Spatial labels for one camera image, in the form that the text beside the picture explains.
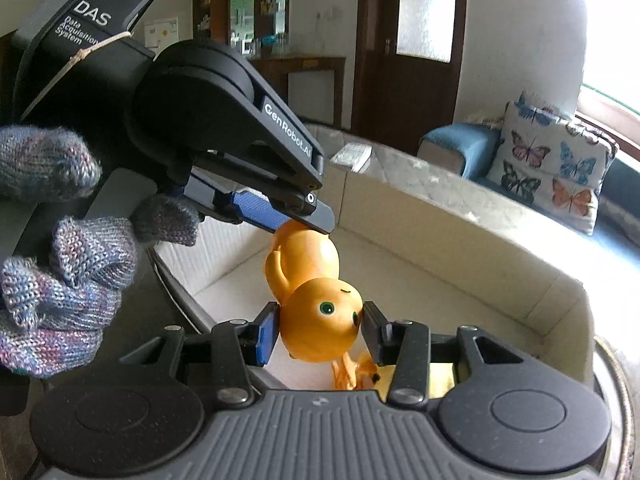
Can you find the small orange plastic duck toy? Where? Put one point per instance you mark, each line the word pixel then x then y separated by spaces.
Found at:
pixel 355 372

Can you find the butterfly print pillow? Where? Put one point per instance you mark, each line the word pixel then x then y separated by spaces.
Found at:
pixel 550 160

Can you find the large window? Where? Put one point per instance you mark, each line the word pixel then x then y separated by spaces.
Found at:
pixel 615 25

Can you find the dark wooden counter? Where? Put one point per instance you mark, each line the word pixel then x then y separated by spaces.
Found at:
pixel 310 85

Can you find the large orange plastic duck toy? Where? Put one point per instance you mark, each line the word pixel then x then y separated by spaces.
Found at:
pixel 315 320

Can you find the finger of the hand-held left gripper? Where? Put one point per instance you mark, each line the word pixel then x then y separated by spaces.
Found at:
pixel 255 212
pixel 295 135

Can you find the blue cushion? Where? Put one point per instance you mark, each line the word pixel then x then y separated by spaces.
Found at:
pixel 460 145

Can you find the person's left hand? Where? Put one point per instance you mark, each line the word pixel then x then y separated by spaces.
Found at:
pixel 75 305

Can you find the white plastic packet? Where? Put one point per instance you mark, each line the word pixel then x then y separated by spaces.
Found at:
pixel 352 156

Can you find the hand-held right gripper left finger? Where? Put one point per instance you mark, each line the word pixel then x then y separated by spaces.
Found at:
pixel 265 332

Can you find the blue bowl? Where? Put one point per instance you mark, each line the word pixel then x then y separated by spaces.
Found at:
pixel 268 40

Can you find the dark sofa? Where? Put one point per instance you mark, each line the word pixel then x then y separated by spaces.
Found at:
pixel 625 200

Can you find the dark wooden door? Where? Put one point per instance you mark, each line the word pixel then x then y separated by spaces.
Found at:
pixel 375 60

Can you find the dark wooden cabinet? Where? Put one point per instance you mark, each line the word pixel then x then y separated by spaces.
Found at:
pixel 235 0

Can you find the cardboard box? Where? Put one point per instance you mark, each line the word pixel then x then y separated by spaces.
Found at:
pixel 450 270

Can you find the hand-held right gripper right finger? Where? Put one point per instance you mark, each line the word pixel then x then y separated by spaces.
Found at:
pixel 375 335

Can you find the round black cooktop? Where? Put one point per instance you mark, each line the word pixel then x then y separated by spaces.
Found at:
pixel 622 410

